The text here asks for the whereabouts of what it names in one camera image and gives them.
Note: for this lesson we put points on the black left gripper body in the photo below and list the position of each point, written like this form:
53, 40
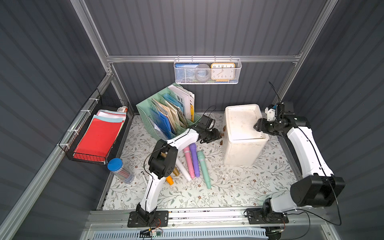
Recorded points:
211, 134

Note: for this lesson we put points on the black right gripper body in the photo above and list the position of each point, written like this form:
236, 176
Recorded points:
263, 125

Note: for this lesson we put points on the purple microphone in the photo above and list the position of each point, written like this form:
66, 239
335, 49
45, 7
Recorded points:
193, 150

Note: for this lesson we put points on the pink microphone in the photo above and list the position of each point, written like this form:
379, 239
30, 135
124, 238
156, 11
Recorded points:
189, 161

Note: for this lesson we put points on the white three-drawer storage unit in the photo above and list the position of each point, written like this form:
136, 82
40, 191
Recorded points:
242, 144

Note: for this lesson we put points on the white microphone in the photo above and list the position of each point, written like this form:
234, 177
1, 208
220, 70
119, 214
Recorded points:
183, 170

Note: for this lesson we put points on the orange microphone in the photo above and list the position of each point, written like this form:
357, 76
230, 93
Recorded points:
170, 181

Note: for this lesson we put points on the gold microphone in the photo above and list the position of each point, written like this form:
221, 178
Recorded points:
175, 171

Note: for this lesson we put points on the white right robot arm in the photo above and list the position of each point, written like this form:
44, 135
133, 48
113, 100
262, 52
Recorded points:
318, 187

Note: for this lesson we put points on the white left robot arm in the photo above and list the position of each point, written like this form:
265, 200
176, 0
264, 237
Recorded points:
155, 184

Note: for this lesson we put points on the white magazine in organizer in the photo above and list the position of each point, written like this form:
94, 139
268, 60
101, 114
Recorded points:
186, 99

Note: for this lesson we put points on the blue folder in organizer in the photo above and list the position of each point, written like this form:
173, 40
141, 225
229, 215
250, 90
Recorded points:
162, 122

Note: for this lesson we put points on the mint green file organizer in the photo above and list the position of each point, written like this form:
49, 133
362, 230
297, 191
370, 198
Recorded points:
169, 112

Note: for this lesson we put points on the grey tape roll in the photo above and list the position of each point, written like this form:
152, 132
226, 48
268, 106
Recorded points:
203, 73

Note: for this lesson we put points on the yellow alarm clock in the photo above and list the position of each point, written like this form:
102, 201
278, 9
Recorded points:
223, 72

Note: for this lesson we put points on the blue box in basket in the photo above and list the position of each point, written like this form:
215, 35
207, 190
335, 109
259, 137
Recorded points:
185, 72

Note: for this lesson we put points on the blue-lid clear jar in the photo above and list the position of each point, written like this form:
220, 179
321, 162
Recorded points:
117, 167

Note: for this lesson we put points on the white ribbed front cover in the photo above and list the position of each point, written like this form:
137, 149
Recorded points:
243, 233

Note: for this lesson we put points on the red paper folder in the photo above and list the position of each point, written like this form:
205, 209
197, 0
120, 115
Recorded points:
99, 137

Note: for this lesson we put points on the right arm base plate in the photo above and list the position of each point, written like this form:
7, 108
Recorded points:
257, 216

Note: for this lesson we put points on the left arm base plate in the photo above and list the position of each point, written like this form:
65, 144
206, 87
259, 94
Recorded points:
141, 218

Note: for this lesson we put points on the black wire wall tray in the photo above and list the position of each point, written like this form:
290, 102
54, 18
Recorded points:
101, 105

